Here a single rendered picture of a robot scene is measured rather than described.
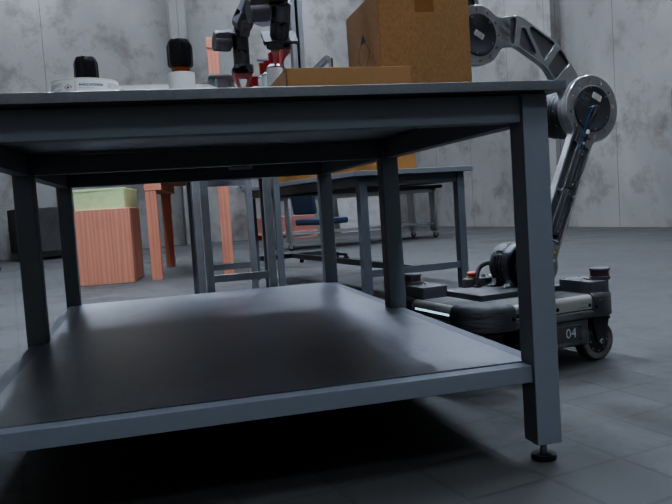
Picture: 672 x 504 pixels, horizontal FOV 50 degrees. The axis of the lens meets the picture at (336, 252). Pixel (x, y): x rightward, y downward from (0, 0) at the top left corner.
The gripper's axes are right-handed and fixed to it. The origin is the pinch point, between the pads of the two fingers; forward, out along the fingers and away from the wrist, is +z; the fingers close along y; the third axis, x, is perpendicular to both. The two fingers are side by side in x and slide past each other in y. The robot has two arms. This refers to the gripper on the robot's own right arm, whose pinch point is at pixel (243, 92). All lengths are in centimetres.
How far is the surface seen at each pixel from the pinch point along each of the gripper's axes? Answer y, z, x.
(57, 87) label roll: 26, 2, -60
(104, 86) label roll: 28, 2, -46
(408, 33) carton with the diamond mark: 89, 0, 29
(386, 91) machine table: 122, 19, 11
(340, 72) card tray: 119, 15, 3
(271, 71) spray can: 34.8, -1.0, 4.1
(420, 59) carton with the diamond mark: 89, 6, 32
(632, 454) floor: 123, 100, 64
